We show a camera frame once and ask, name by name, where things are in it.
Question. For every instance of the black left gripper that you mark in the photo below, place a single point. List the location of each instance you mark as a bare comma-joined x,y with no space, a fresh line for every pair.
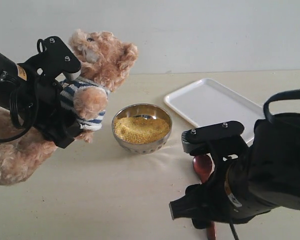
37,98

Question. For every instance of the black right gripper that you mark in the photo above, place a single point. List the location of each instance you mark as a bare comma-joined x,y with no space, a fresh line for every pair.
265,176

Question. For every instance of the yellow millet grains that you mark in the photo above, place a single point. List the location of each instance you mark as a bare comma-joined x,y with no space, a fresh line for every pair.
139,130

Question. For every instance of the brown teddy bear striped shirt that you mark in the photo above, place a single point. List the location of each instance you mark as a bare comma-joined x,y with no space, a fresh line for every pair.
106,62

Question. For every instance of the steel bowl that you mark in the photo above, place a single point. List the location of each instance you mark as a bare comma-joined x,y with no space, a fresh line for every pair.
147,111

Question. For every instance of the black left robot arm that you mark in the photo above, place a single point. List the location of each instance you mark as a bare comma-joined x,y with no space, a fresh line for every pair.
8,84

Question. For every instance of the white plastic tray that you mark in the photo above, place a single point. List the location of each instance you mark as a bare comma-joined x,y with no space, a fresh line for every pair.
206,102

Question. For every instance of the dark red wooden spoon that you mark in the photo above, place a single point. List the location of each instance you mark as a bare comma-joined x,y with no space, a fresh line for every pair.
203,166

